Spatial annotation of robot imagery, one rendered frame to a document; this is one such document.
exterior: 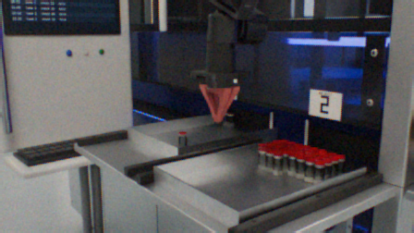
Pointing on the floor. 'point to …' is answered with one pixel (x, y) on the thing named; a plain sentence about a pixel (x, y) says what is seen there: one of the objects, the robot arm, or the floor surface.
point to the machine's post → (397, 125)
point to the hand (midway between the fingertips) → (217, 117)
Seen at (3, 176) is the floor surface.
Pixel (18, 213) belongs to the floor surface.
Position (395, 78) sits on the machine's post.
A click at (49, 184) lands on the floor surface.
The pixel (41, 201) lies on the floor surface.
